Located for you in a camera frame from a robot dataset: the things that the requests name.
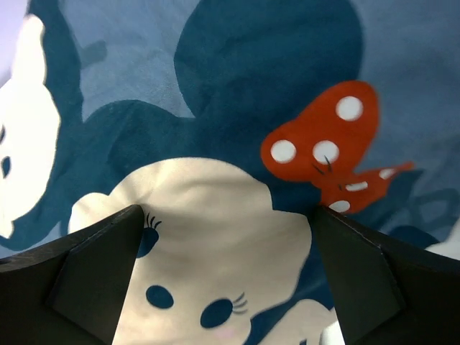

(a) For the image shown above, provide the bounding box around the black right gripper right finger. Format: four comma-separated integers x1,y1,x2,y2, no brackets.
312,207,459,344

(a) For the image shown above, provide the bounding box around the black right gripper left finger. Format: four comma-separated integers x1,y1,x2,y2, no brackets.
1,205,144,345

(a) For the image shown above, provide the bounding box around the blue cartoon print pillowcase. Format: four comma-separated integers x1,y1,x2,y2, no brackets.
1,1,459,344

